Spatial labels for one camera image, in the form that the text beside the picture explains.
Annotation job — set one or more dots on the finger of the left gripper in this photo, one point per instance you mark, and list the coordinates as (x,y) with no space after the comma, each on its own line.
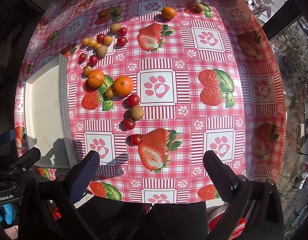
(27,160)

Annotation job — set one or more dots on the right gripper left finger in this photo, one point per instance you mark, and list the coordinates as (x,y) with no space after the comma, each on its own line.
(79,177)

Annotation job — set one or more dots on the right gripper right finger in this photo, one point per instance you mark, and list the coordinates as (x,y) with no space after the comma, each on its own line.
(222,176)

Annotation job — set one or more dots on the brown longan table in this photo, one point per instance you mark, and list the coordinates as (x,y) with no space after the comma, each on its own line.
(136,113)

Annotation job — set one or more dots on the large orange tangerine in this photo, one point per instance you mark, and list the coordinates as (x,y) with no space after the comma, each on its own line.
(123,86)

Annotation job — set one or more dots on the yellow cherry tomato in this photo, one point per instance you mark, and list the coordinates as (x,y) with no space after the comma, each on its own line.
(96,46)
(85,41)
(107,40)
(87,70)
(92,43)

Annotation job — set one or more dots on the brown longan cluster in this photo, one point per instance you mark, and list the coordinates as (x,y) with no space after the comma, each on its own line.
(102,51)
(114,28)

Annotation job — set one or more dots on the white rectangular tray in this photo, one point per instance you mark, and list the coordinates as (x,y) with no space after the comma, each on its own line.
(47,122)

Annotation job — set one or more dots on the pink strawberry patterned tablecloth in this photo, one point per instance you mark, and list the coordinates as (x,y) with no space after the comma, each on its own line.
(206,81)

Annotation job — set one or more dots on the red cherry tomato cluster centre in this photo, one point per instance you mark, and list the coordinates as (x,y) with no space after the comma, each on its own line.
(100,38)

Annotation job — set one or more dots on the red cherry tomato cluster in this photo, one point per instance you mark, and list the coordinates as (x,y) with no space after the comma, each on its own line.
(100,38)
(121,41)

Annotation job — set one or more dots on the red cherry tomato right cluster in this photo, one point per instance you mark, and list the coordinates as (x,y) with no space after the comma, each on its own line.
(121,41)

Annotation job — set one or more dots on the brown longan on leaf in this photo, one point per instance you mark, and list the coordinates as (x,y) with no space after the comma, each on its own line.
(118,11)

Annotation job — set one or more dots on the brown longan near bowl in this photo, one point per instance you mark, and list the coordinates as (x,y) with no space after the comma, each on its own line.
(199,8)

